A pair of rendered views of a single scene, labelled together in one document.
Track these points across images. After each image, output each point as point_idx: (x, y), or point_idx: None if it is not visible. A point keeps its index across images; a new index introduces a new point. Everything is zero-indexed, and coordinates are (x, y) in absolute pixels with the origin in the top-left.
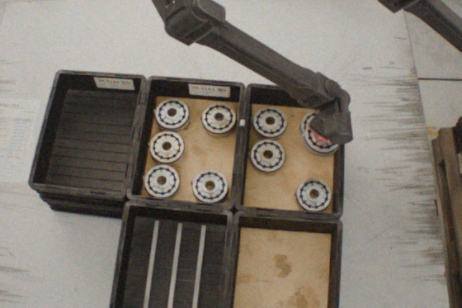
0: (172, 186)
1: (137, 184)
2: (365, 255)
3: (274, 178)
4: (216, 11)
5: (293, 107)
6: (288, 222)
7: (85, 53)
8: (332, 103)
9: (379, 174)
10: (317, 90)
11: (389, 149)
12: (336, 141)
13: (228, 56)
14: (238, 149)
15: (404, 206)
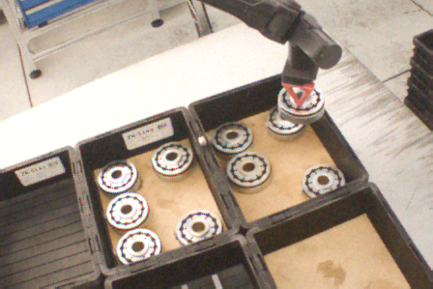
0: (154, 247)
1: (110, 262)
2: (409, 229)
3: (269, 191)
4: None
5: (249, 117)
6: (313, 216)
7: None
8: (298, 23)
9: (372, 149)
10: (275, 4)
11: (368, 123)
12: (325, 63)
13: None
14: (211, 168)
15: (417, 164)
